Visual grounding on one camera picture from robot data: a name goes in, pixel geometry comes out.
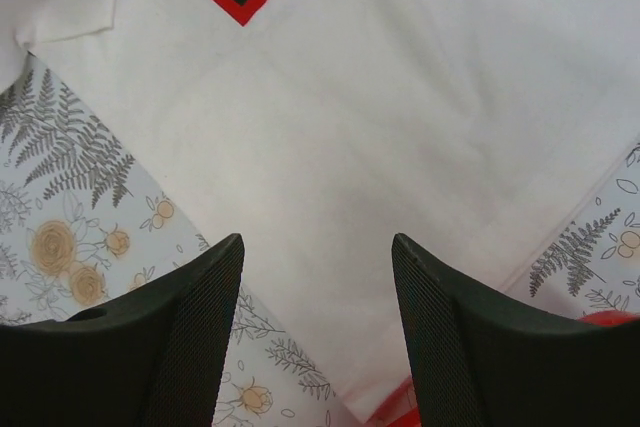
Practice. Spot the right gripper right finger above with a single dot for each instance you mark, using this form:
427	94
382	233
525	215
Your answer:
480	358

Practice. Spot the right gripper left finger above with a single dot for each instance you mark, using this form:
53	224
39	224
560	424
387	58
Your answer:
151	357

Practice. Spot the white coca-cola t-shirt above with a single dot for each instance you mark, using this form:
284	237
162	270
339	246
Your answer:
318	129

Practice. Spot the red plastic tray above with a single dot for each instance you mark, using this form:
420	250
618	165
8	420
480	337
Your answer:
400	409

